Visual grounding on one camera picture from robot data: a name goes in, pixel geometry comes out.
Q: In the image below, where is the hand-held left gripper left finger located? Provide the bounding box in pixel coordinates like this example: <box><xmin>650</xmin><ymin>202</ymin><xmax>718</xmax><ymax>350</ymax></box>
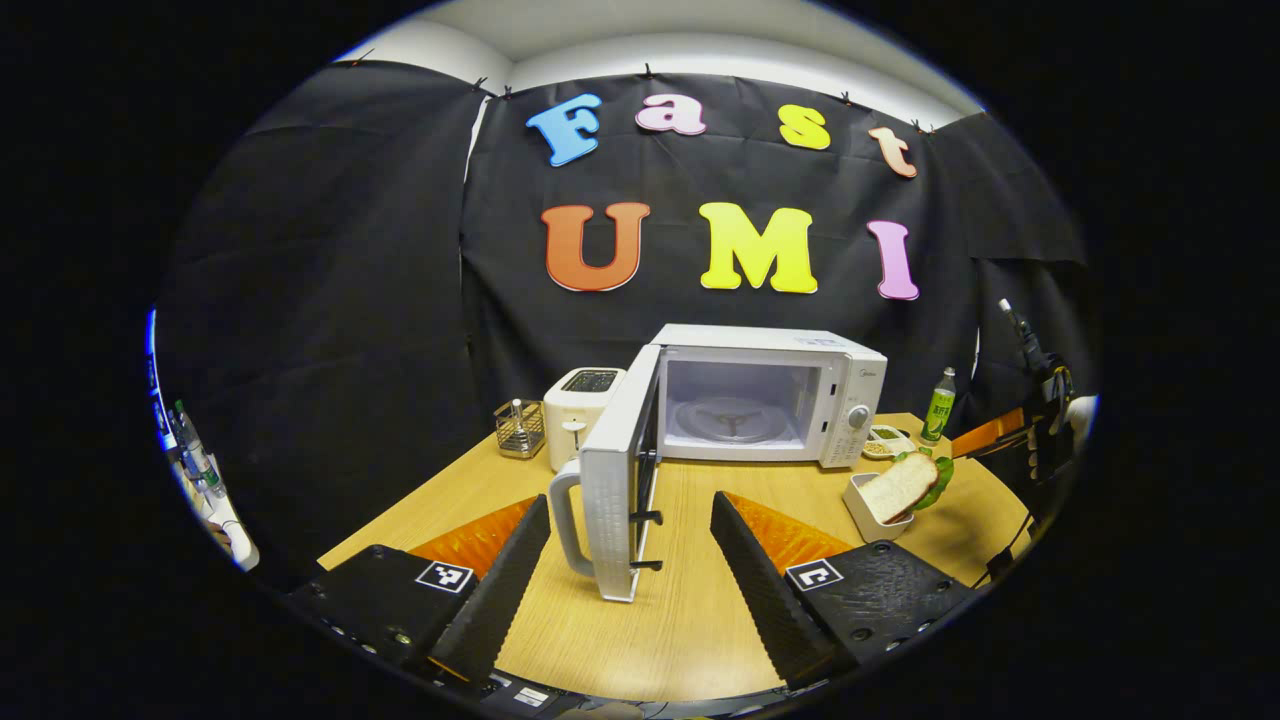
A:
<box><xmin>285</xmin><ymin>494</ymin><xmax>552</xmax><ymax>686</ymax></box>

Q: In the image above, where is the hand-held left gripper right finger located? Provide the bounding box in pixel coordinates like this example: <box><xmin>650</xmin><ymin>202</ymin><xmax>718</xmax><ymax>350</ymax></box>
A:
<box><xmin>710</xmin><ymin>490</ymin><xmax>976</xmax><ymax>693</ymax></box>

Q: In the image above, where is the bread and lettuce sandwich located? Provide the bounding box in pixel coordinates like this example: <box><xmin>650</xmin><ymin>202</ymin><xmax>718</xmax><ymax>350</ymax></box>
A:
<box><xmin>860</xmin><ymin>450</ymin><xmax>955</xmax><ymax>526</ymax></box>

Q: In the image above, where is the white microwave oven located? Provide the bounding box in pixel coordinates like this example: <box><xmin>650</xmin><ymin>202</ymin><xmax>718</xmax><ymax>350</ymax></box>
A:
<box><xmin>548</xmin><ymin>322</ymin><xmax>889</xmax><ymax>604</ymax></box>

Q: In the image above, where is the green label drink bottle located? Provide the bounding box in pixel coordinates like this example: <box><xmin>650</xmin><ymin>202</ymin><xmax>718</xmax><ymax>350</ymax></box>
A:
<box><xmin>921</xmin><ymin>367</ymin><xmax>958</xmax><ymax>444</ymax></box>

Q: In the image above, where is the white divided dish of beans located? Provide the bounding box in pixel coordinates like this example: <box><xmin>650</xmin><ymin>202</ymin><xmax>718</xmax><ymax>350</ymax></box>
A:
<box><xmin>863</xmin><ymin>425</ymin><xmax>918</xmax><ymax>462</ymax></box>

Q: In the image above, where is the small white rectangular tray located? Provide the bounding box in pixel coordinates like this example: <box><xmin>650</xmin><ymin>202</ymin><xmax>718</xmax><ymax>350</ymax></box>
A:
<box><xmin>843</xmin><ymin>473</ymin><xmax>916</xmax><ymax>544</ymax></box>

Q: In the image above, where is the white toaster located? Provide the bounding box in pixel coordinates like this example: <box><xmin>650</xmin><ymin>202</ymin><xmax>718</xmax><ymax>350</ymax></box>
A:
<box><xmin>543</xmin><ymin>367</ymin><xmax>628</xmax><ymax>473</ymax></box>

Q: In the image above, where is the black backdrop cloth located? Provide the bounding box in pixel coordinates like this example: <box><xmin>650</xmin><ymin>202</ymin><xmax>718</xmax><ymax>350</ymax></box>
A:
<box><xmin>155</xmin><ymin>60</ymin><xmax>1101</xmax><ymax>591</ymax></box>

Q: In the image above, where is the clear plastic bottle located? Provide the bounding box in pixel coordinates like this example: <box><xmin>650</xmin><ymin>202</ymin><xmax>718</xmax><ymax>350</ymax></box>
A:
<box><xmin>172</xmin><ymin>400</ymin><xmax>219</xmax><ymax>491</ymax></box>

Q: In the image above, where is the black cable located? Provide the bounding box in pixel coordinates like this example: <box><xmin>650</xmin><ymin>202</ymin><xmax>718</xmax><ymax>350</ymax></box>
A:
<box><xmin>985</xmin><ymin>510</ymin><xmax>1036</xmax><ymax>583</ymax></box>

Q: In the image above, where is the wire mesh utensil holder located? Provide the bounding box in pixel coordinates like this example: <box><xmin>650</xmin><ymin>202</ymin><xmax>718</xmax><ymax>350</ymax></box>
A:
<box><xmin>493</xmin><ymin>399</ymin><xmax>547</xmax><ymax>460</ymax></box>

